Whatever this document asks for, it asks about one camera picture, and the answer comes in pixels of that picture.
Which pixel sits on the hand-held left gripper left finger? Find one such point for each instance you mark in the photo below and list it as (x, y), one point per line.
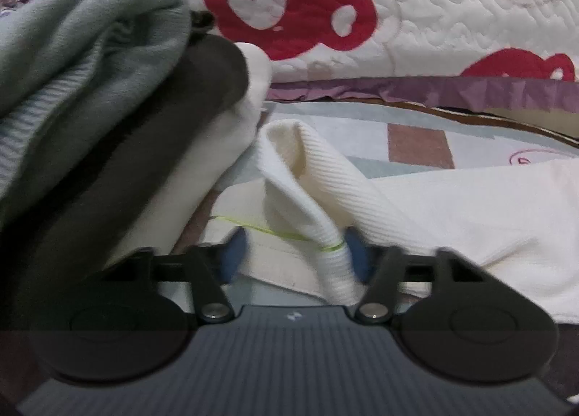
(233, 253)

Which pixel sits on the cream waffle-knit garment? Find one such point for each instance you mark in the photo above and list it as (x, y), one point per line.
(452, 208)

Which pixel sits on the grey knit sweater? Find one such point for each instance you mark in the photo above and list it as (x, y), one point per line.
(90, 36)

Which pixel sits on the checked dog print rug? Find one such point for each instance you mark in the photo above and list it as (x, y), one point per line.
(362, 135)

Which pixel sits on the cream folded garment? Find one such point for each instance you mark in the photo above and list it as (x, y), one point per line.
(212, 149)

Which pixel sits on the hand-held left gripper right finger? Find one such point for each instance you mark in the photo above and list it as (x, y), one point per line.
(359, 257)

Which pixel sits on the dark brown garment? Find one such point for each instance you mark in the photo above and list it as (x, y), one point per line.
(135, 135)

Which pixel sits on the bear print quilt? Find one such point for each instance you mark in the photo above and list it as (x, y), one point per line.
(452, 0)

